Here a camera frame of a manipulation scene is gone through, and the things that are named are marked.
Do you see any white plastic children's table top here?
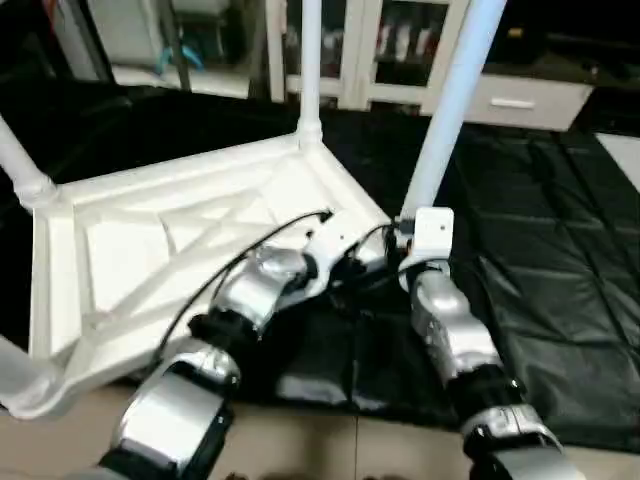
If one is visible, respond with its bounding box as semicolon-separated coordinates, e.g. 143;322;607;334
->
0;133;397;419

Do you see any black plastic work mat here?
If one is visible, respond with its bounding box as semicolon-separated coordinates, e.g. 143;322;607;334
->
0;80;640;453

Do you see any white low drawer unit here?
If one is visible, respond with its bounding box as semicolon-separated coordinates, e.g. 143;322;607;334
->
470;75;598;133

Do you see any white glass door cabinet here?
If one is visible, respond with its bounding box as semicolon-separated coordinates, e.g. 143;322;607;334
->
265;0;471;111

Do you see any white side table board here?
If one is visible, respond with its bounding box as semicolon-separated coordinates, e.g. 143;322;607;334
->
598;135;640;193

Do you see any teal plastic object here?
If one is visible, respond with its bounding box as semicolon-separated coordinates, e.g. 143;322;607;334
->
155;45;206;73

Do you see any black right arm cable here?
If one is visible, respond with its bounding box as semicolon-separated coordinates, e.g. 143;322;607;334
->
358;222;401;276

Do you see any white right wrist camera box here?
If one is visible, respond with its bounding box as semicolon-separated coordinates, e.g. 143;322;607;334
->
398;207;457;291

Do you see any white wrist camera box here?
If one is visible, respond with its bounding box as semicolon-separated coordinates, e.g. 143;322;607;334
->
305;210;359;299
398;207;457;291

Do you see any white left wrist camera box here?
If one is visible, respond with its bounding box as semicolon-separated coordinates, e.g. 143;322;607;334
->
305;210;359;299

